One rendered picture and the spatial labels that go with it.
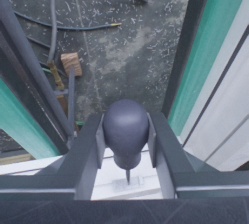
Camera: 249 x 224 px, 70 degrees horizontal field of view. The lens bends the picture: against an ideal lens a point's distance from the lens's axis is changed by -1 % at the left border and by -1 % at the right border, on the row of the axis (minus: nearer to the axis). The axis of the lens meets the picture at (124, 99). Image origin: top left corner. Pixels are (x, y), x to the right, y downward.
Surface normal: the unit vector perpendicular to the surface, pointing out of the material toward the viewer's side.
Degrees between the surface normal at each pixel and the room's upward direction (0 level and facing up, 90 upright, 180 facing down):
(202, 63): 0
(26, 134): 0
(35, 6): 0
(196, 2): 90
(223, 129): 90
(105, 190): 90
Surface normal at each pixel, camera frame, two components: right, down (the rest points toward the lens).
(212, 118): -0.99, 0.15
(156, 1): 0.16, 0.78
